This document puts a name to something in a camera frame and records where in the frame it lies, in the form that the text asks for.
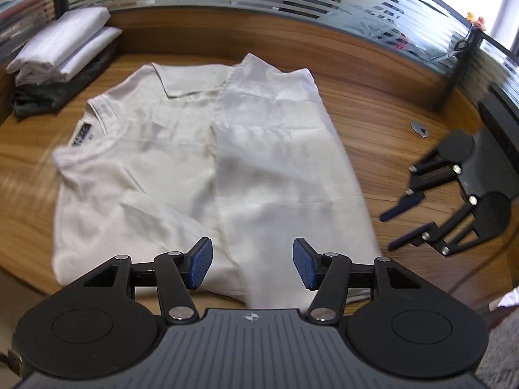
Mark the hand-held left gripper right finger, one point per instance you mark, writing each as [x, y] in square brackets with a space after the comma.
[305, 265]

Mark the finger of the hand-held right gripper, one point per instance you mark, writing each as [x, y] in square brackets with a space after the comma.
[409, 238]
[401, 207]

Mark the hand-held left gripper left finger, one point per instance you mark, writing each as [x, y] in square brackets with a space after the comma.
[201, 263]

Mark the cream short-sleeved shirt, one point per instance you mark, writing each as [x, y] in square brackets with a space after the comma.
[162, 150]

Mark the white crumpled cloth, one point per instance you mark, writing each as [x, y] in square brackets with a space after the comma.
[507, 300]

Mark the dark red knitted garment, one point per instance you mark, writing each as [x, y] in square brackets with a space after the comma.
[505, 318]

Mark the black scissors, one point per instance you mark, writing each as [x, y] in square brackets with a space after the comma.
[459, 44]

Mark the red small toy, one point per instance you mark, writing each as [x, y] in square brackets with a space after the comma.
[481, 23]

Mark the person's grey clothing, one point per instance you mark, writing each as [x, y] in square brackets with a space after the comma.
[502, 356]

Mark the dark grey folded garment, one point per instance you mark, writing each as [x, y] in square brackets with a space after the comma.
[52, 93]

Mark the small white folded cloth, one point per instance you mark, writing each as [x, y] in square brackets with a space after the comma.
[85, 52]

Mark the large white folded cloth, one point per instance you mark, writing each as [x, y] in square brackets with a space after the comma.
[61, 36]

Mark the grey partition post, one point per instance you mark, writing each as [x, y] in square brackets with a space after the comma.
[458, 77]

